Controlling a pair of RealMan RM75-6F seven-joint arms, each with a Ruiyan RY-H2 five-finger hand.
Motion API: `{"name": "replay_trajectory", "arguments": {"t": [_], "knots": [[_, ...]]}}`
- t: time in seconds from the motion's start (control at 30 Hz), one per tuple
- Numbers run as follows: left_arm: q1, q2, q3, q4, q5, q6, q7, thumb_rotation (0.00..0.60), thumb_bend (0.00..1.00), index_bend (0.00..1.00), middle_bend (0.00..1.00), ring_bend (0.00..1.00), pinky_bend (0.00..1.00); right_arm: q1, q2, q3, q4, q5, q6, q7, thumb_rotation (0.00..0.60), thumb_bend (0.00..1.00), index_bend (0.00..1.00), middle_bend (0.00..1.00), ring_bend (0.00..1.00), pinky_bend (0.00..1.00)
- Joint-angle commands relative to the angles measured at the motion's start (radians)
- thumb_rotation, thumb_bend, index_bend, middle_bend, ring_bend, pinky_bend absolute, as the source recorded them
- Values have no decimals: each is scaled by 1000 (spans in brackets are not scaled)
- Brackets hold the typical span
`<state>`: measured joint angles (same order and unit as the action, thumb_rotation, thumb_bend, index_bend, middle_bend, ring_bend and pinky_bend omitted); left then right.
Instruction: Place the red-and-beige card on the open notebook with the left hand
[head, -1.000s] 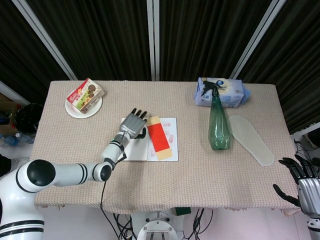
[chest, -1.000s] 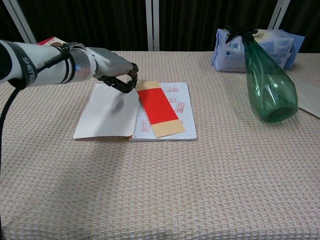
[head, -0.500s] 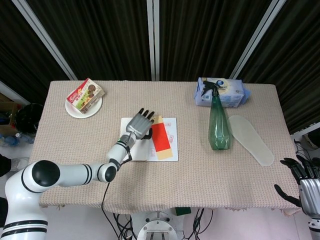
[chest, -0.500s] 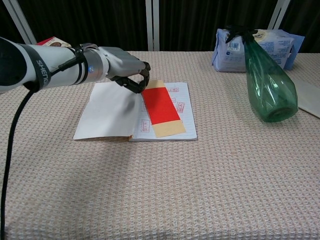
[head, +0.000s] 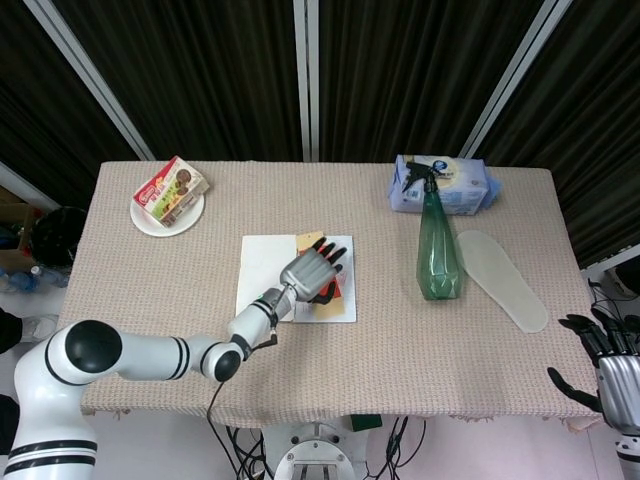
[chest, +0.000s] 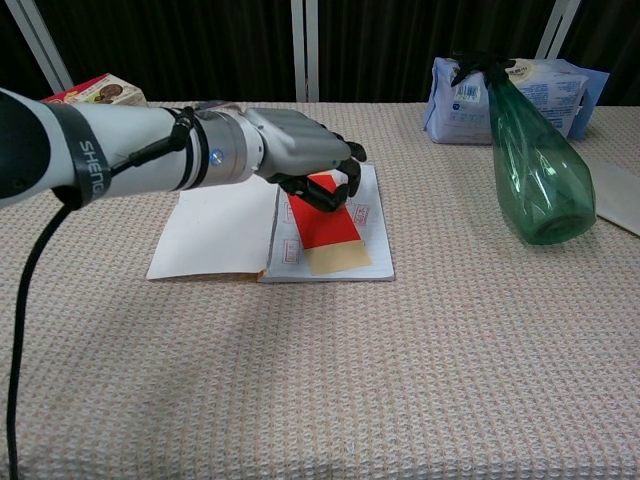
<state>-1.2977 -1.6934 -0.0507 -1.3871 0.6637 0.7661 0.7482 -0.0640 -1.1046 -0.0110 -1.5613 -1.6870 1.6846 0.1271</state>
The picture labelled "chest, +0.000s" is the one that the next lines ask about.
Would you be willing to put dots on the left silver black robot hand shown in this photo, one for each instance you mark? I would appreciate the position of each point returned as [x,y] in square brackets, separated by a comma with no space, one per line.
[300,145]

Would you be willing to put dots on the red and tan card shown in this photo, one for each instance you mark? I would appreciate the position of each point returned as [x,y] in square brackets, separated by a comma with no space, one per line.
[325,230]

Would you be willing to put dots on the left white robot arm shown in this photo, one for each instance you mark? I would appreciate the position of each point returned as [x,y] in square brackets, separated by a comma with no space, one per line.
[140,145]

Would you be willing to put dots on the open notebook with red stamps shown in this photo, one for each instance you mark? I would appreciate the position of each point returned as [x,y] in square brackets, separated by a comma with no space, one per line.
[220,235]

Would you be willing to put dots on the black pleated curtain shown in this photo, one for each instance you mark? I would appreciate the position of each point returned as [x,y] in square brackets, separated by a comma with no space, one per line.
[200,45]

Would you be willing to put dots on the blue wet wipes pack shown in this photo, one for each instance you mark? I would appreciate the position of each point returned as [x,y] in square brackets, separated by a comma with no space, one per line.
[460,115]

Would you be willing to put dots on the cookie snack box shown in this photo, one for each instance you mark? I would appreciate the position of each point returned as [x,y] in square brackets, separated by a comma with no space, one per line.
[105,92]

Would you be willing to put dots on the beige woven tablecloth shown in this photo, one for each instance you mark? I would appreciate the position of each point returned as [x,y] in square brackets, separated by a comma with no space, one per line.
[320,360]

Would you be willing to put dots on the green plastic spray bottle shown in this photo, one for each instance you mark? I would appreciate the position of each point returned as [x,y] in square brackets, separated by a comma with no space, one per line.
[540,190]

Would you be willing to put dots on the pale shoe insole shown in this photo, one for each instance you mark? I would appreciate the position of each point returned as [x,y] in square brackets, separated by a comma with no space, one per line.
[620,195]

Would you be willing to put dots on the white partition post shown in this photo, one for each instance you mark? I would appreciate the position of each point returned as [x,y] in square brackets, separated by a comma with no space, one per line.
[45,50]
[305,50]
[557,30]

